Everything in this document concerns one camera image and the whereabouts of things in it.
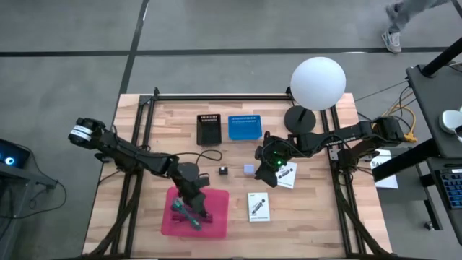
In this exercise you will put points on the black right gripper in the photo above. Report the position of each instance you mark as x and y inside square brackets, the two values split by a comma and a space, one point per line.
[276, 159]

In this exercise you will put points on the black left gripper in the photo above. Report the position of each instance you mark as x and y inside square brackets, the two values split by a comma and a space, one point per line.
[191, 177]

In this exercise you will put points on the small lavender box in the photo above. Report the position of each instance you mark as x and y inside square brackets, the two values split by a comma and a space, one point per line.
[248, 169]

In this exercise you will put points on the pink translucent plastic bin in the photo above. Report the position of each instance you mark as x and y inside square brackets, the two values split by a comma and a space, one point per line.
[216, 216]

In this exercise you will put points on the white product box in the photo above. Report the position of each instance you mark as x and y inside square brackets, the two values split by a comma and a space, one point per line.
[288, 177]
[258, 207]

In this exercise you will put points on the small black cube adapter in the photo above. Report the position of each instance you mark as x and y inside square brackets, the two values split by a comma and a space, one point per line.
[223, 170]

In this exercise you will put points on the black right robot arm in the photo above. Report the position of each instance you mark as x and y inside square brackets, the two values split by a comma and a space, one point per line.
[343, 139]

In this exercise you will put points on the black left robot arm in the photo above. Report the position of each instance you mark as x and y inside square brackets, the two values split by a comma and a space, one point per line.
[126, 155]

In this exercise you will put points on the blue plastic basket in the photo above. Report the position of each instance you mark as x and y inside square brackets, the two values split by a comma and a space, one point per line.
[245, 128]

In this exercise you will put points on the black plastic basket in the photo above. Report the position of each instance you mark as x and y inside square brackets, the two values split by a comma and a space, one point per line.
[209, 130]

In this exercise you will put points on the white globe lamp black base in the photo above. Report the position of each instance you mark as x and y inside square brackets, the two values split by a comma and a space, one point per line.
[317, 83]

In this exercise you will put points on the white paper sheet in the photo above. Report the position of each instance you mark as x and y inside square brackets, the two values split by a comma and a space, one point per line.
[386, 180]

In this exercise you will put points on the dark grey stand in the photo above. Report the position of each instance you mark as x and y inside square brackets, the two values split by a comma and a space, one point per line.
[21, 180]

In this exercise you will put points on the black side desk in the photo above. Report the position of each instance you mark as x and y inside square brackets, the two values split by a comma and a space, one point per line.
[433, 108]

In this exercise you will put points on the person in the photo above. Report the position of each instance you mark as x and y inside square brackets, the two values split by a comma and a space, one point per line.
[393, 38]

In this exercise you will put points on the black keyboard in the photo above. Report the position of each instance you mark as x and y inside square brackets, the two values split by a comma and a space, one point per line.
[453, 187]

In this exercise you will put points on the white round object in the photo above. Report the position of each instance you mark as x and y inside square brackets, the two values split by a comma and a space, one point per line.
[451, 121]

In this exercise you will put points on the black device with blue light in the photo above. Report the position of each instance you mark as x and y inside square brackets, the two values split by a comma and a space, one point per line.
[11, 153]

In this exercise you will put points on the black pole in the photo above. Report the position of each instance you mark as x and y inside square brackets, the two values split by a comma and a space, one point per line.
[442, 59]

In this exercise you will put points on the black aluminium table frame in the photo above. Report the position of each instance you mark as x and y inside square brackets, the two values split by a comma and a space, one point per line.
[216, 97]

